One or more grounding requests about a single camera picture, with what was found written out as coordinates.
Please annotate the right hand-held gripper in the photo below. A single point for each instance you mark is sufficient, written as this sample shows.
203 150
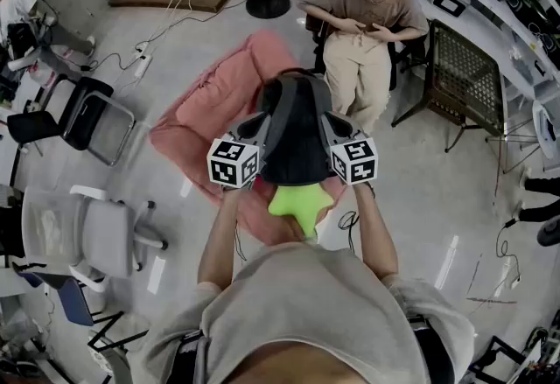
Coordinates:
354 159

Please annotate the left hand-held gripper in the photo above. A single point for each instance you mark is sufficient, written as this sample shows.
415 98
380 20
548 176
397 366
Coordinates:
232 163

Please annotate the pink armchair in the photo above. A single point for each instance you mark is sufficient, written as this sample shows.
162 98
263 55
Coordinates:
227 93

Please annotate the person's left forearm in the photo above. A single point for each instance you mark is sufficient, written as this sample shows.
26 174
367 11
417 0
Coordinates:
221 238

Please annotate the person's right forearm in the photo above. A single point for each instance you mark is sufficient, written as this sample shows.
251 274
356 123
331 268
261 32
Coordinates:
376 233

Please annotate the green star pillow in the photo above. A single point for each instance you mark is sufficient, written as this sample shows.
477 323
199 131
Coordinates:
297 203

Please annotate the black office chair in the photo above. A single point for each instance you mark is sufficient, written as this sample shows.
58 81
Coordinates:
404 54

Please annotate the black mesh chair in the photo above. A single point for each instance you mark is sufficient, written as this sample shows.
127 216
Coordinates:
464 76

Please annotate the white office chair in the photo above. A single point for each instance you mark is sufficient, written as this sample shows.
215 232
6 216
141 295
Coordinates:
105 229

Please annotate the person's grey shirt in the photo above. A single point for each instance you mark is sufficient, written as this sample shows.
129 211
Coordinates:
306 299

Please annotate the black folding chair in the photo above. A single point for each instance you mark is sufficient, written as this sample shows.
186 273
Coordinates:
87 111

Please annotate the glass side table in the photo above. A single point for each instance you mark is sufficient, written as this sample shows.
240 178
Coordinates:
516 137

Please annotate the white shelf unit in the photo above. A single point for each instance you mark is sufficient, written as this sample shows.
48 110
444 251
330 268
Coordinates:
481 28

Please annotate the white round table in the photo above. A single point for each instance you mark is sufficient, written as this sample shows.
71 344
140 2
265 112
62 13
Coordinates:
544 128

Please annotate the small white power strip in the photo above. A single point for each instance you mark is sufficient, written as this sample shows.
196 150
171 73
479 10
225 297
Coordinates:
515 281

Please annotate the blue chair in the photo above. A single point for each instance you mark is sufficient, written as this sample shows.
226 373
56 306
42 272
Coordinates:
74 301

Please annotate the grey chair with black frame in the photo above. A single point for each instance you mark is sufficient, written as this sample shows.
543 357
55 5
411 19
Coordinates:
122 367

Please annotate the black metal frame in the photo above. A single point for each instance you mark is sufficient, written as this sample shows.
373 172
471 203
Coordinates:
492 349

